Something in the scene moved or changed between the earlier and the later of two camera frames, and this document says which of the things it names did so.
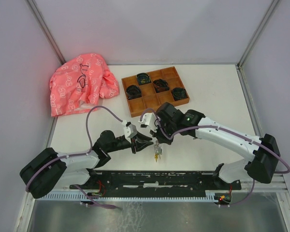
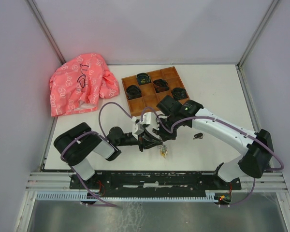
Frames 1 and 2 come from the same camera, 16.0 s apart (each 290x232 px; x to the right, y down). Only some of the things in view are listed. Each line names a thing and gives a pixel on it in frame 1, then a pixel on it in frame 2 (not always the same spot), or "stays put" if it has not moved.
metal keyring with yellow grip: [158, 150] → [164, 151]
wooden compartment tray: [152, 89] stays put
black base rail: [157, 183] stays put
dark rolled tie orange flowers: [160, 85] stays put
